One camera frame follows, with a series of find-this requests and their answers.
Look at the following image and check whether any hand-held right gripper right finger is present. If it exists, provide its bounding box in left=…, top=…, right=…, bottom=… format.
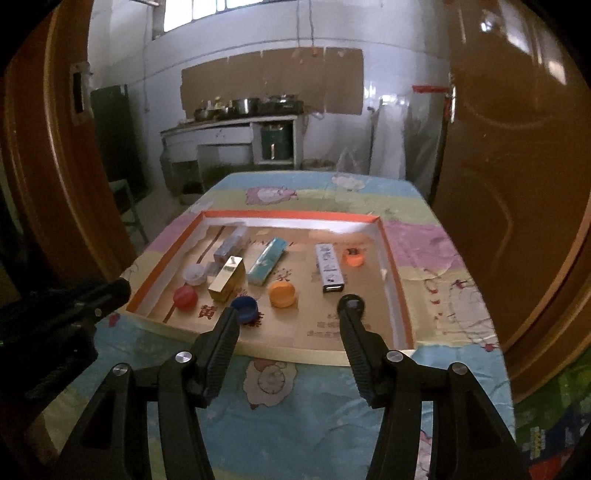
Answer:
left=337, top=307, right=529, bottom=480

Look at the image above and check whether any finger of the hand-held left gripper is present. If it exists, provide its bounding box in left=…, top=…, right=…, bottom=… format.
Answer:
left=54, top=278, right=133, bottom=320

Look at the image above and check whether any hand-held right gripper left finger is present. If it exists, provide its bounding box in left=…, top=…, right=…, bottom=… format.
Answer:
left=58, top=307, right=241, bottom=480

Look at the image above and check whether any shallow cardboard box tray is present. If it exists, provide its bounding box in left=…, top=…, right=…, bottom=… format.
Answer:
left=122, top=210, right=416, bottom=367

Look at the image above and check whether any blue bottle cap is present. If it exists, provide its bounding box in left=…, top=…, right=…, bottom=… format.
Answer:
left=230, top=296, right=258, bottom=324

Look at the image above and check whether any red bottle cap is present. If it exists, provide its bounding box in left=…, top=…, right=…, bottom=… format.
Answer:
left=173, top=285, right=199, bottom=312

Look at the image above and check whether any wooden block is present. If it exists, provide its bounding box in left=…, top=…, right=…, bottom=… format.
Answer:
left=208, top=255, right=246, bottom=303

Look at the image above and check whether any white bottle cap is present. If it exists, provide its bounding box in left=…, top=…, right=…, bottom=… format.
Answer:
left=182, top=264, right=207, bottom=287

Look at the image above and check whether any plain orange bottle cap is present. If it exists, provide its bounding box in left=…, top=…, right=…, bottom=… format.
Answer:
left=268, top=281, right=296, bottom=308

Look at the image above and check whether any white patterned lighter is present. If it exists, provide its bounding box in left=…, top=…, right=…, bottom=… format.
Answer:
left=315, top=243, right=346, bottom=294

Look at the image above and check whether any teal floral lighter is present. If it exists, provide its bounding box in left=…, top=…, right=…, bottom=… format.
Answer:
left=246, top=237, right=288, bottom=284

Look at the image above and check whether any clear plastic bead tube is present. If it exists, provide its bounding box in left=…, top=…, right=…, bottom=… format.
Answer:
left=213, top=226, right=247, bottom=268

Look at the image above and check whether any cartoon printed tablecloth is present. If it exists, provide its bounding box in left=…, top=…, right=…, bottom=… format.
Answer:
left=46, top=171, right=515, bottom=480

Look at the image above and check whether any wooden door jamb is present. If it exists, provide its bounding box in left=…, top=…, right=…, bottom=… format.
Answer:
left=0, top=0, right=137, bottom=287

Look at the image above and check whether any dark green cabinet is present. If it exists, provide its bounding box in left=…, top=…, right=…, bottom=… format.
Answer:
left=90, top=84, right=147, bottom=199

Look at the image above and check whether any white kitchen counter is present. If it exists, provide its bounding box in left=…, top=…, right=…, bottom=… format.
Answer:
left=161, top=114, right=298, bottom=168

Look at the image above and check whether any green printed box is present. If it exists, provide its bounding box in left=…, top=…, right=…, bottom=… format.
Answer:
left=512, top=360, right=591, bottom=480

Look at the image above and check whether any green air fryer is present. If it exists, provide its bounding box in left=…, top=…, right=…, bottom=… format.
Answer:
left=261, top=124, right=293, bottom=161

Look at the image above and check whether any clear plastic sheet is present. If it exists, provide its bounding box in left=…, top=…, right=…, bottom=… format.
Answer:
left=372, top=95, right=444, bottom=181

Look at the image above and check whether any wooden door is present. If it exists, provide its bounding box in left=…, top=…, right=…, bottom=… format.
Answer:
left=429, top=0, right=591, bottom=402

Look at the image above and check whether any black stove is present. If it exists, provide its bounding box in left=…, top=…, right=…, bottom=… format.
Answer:
left=259, top=95, right=304, bottom=115

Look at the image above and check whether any window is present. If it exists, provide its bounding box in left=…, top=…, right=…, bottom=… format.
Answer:
left=164, top=0, right=296, bottom=33

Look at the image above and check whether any cardboard sheet on wall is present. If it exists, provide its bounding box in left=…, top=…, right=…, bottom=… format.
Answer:
left=181, top=47, right=365, bottom=115

